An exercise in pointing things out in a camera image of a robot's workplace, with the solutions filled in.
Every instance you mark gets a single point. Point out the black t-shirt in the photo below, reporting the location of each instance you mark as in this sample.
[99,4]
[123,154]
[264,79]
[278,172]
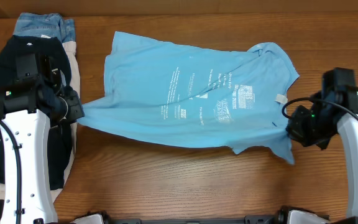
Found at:
[59,139]

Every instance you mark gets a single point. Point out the light blue printed t-shirt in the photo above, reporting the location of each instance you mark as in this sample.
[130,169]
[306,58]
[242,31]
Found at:
[186,96]

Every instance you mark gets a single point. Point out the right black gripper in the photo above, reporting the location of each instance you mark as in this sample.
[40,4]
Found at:
[295,129]

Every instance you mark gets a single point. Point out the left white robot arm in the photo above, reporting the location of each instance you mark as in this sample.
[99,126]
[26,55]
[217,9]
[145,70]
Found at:
[35,101]

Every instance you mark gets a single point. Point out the blue denim jeans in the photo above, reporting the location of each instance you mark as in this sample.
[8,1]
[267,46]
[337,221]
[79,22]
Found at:
[47,25]

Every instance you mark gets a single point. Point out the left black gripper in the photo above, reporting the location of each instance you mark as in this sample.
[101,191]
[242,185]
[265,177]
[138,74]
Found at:
[76,110]

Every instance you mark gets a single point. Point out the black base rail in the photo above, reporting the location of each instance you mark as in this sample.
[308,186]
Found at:
[284,215]

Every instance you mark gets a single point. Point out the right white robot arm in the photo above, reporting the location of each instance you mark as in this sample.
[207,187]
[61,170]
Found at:
[334,110]

